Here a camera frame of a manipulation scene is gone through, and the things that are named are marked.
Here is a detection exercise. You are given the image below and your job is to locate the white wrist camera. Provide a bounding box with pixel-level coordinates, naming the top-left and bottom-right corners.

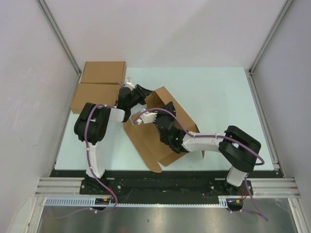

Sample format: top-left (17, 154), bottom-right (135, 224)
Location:
top-left (120, 77), bottom-right (135, 90)
top-left (133, 109), bottom-right (157, 125)

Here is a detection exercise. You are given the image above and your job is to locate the left aluminium frame post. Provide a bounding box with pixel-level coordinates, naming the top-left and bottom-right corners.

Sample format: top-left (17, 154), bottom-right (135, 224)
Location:
top-left (36, 0), bottom-right (82, 76)

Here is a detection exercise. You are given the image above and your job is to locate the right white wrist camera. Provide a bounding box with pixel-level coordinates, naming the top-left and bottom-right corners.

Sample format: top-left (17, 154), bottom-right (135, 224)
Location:
top-left (133, 109), bottom-right (157, 125)

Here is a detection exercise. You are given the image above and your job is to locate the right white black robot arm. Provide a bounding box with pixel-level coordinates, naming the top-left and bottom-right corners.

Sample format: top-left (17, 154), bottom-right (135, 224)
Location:
top-left (153, 102), bottom-right (264, 195)

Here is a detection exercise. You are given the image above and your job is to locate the cardboard box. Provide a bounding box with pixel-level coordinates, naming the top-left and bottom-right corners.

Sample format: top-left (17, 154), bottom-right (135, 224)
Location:
top-left (123, 87), bottom-right (200, 173)
top-left (80, 61), bottom-right (126, 84)
top-left (70, 83), bottom-right (121, 114)

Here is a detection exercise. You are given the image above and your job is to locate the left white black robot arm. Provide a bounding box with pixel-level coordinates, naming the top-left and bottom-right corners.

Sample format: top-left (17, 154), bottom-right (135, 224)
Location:
top-left (74, 84), bottom-right (152, 194)

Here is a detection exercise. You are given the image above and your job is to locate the white slotted cable duct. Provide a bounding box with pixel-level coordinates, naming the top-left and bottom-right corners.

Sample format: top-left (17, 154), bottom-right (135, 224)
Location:
top-left (45, 196), bottom-right (242, 208)

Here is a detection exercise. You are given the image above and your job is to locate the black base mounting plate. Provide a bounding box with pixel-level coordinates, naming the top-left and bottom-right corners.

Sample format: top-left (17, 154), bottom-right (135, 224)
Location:
top-left (50, 169), bottom-right (284, 196)

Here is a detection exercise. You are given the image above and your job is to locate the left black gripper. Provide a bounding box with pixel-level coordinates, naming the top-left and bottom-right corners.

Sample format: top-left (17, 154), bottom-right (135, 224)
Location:
top-left (127, 84), bottom-right (157, 109)

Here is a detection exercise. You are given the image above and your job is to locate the right aluminium frame post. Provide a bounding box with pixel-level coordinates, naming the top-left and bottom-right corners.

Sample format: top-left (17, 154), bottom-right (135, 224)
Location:
top-left (248, 0), bottom-right (295, 75)

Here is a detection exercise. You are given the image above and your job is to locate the aluminium front rail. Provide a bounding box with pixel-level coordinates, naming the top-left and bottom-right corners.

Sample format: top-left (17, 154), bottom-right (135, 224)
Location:
top-left (35, 178), bottom-right (300, 198)

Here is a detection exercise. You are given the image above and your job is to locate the aluminium frame post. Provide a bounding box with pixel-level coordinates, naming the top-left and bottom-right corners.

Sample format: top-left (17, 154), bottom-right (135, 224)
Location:
top-left (248, 0), bottom-right (295, 75)
top-left (36, 0), bottom-right (82, 76)

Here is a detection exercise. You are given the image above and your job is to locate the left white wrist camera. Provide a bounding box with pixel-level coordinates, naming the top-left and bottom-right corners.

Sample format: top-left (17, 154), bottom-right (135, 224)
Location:
top-left (120, 77), bottom-right (135, 90)

